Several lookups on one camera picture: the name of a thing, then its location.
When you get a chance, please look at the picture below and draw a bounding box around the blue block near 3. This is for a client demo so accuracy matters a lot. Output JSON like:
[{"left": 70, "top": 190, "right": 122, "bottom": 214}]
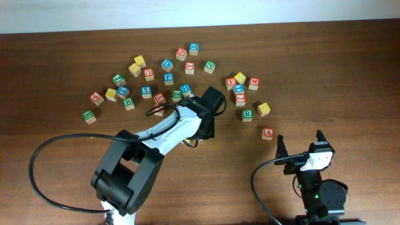
[{"left": 233, "top": 84, "right": 245, "bottom": 96}]

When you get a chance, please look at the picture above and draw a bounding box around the blue P block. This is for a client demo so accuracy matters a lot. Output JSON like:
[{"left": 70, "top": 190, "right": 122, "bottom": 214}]
[{"left": 164, "top": 73, "right": 174, "bottom": 86}]

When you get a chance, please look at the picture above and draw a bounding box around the red 3 block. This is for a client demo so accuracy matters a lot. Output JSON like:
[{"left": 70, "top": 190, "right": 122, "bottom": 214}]
[{"left": 236, "top": 94, "right": 246, "bottom": 106}]

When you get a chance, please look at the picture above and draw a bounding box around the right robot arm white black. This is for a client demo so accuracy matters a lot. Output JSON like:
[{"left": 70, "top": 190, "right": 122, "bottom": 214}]
[{"left": 275, "top": 130, "right": 366, "bottom": 224}]

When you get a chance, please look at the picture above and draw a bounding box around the green B block far left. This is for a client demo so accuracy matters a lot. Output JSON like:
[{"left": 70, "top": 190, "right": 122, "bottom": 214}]
[{"left": 82, "top": 110, "right": 97, "bottom": 124}]

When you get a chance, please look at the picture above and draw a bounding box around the red U block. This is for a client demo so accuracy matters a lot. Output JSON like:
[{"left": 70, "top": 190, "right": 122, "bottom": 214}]
[{"left": 143, "top": 68, "right": 154, "bottom": 81}]

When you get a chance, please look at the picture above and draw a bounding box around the yellow S block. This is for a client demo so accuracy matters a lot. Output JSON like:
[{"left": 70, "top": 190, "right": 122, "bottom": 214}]
[{"left": 257, "top": 102, "right": 271, "bottom": 117}]

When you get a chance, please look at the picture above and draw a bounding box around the red G block top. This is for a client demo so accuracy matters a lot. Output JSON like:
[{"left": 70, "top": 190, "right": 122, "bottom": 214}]
[{"left": 176, "top": 47, "right": 188, "bottom": 61}]

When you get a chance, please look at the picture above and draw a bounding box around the yellow block upper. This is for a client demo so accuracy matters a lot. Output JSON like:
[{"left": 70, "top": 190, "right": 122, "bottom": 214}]
[{"left": 134, "top": 55, "right": 146, "bottom": 68}]

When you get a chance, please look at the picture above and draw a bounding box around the green B block centre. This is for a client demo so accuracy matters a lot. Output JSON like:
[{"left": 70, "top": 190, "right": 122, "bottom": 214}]
[{"left": 122, "top": 97, "right": 135, "bottom": 111}]

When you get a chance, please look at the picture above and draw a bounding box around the yellow C block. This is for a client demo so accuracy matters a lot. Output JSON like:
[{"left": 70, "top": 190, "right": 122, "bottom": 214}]
[{"left": 181, "top": 139, "right": 190, "bottom": 144}]

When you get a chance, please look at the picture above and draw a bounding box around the green J block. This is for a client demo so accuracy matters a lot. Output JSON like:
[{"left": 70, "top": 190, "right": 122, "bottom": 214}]
[{"left": 112, "top": 74, "right": 126, "bottom": 87}]

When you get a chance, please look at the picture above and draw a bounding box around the blue block left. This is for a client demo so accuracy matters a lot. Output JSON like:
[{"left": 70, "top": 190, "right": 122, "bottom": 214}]
[{"left": 116, "top": 86, "right": 129, "bottom": 99}]

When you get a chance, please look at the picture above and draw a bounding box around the yellow block lower pair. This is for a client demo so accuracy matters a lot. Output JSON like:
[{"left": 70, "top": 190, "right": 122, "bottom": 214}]
[{"left": 128, "top": 63, "right": 141, "bottom": 77}]

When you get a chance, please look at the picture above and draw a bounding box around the yellow block left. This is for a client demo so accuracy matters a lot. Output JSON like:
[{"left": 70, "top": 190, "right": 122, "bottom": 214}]
[{"left": 105, "top": 88, "right": 118, "bottom": 102}]

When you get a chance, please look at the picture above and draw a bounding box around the red M block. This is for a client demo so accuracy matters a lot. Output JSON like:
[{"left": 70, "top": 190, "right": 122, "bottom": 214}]
[{"left": 249, "top": 77, "right": 260, "bottom": 91}]

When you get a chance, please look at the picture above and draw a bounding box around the blue 5 block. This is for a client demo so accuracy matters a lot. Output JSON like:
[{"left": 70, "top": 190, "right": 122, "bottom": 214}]
[{"left": 141, "top": 86, "right": 152, "bottom": 99}]

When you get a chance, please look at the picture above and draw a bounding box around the red Y block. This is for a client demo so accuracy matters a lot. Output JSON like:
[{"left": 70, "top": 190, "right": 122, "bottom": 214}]
[{"left": 184, "top": 62, "right": 195, "bottom": 74}]

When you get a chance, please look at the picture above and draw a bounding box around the red X block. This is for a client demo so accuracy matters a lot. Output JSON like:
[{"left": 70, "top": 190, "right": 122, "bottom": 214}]
[{"left": 153, "top": 92, "right": 166, "bottom": 104}]

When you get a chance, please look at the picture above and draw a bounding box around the blue D block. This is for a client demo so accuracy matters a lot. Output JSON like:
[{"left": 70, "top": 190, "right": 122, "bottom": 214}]
[{"left": 161, "top": 59, "right": 173, "bottom": 73}]

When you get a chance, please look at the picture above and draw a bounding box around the red A block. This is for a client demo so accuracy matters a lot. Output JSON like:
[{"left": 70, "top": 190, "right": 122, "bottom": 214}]
[{"left": 262, "top": 127, "right": 274, "bottom": 140}]

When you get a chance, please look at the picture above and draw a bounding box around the red 6 block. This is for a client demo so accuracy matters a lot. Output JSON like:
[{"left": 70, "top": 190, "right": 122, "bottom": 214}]
[{"left": 89, "top": 91, "right": 104, "bottom": 106}]

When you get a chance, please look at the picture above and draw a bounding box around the green n block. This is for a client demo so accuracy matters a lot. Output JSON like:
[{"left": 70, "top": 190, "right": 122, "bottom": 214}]
[
  {"left": 172, "top": 90, "right": 183, "bottom": 102},
  {"left": 204, "top": 60, "right": 216, "bottom": 74}
]

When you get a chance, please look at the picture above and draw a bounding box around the blue X block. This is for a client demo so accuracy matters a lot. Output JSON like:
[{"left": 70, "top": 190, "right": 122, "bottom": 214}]
[{"left": 189, "top": 42, "right": 199, "bottom": 56}]

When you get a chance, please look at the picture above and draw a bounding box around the green R block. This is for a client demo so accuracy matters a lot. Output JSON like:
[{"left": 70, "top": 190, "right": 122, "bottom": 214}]
[{"left": 242, "top": 109, "right": 253, "bottom": 122}]

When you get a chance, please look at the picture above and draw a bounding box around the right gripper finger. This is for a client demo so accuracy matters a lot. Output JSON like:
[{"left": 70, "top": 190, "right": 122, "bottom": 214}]
[
  {"left": 274, "top": 134, "right": 289, "bottom": 165},
  {"left": 315, "top": 130, "right": 328, "bottom": 144}
]

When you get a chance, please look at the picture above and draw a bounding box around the green N block upper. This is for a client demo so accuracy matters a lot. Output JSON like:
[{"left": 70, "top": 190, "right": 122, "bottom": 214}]
[{"left": 204, "top": 60, "right": 216, "bottom": 74}]

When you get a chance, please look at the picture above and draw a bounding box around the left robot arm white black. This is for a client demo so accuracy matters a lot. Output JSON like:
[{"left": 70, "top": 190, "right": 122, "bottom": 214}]
[{"left": 91, "top": 86, "right": 226, "bottom": 224}]

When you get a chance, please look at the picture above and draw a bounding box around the yellow block near E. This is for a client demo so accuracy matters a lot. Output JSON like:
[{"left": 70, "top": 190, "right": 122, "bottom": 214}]
[{"left": 234, "top": 72, "right": 246, "bottom": 84}]

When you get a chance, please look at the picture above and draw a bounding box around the green N block lower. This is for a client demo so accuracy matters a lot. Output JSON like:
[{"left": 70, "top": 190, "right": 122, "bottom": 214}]
[{"left": 172, "top": 90, "right": 183, "bottom": 102}]

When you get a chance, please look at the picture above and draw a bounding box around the blue H block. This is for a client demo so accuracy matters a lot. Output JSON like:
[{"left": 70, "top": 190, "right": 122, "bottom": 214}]
[{"left": 179, "top": 84, "right": 191, "bottom": 97}]

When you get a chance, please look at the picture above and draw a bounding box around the red E block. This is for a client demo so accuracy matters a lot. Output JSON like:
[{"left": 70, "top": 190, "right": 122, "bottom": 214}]
[{"left": 226, "top": 77, "right": 237, "bottom": 90}]

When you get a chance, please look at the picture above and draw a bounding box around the green b block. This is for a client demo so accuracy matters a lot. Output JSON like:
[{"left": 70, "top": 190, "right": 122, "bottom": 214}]
[
  {"left": 122, "top": 97, "right": 135, "bottom": 111},
  {"left": 82, "top": 110, "right": 97, "bottom": 124}
]

